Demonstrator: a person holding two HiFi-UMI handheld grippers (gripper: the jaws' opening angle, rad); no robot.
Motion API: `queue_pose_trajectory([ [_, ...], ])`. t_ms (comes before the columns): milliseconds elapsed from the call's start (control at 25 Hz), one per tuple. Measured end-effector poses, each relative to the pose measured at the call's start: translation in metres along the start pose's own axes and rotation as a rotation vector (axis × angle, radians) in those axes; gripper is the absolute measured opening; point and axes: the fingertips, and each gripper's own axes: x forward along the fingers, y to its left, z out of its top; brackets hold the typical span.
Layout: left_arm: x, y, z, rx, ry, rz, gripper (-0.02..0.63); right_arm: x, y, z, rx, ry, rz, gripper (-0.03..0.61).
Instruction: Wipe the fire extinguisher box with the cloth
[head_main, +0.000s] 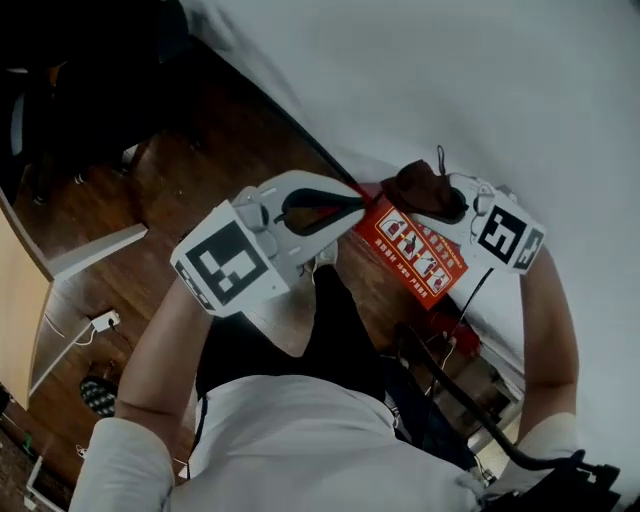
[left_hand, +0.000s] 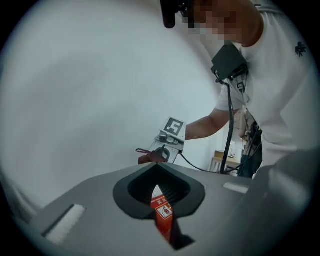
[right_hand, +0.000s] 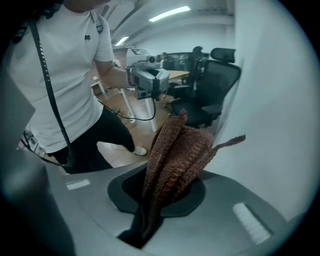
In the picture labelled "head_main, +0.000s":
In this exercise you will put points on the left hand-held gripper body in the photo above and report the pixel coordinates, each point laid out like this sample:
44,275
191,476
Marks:
225,260

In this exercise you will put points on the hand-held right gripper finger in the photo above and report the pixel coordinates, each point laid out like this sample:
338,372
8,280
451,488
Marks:
450,227
462,184

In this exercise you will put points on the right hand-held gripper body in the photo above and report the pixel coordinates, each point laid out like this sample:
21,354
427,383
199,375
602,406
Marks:
505,235

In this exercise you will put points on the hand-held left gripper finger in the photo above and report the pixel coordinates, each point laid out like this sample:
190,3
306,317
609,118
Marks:
320,245
310,180

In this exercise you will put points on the brown cloth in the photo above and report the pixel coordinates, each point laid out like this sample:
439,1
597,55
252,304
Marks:
425,192

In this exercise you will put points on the red fire extinguisher instruction sign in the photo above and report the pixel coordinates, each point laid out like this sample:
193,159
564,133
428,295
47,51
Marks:
425,270

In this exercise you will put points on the person's left forearm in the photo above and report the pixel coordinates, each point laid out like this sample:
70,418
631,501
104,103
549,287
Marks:
160,360

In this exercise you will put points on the person's right forearm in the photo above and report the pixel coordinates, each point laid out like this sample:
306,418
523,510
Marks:
550,340

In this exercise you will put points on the red fire extinguisher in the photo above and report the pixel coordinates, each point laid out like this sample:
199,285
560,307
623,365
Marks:
465,340

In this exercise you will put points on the person's white shoe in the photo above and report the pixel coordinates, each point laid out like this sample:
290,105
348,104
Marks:
327,255

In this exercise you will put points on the person's black trousers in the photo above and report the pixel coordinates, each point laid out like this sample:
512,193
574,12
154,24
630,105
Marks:
340,340

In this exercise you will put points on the white power strip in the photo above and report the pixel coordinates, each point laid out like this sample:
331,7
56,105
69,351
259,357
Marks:
106,321

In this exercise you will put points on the black slipper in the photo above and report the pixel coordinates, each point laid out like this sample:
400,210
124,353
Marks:
97,397

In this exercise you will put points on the person's white shirt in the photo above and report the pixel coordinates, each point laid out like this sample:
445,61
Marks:
300,450

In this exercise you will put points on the light wooden desk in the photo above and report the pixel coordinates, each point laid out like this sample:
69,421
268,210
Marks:
20,310

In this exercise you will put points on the black office chair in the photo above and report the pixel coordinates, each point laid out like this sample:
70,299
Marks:
75,100

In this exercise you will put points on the black chest box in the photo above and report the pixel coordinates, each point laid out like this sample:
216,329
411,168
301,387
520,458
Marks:
585,487

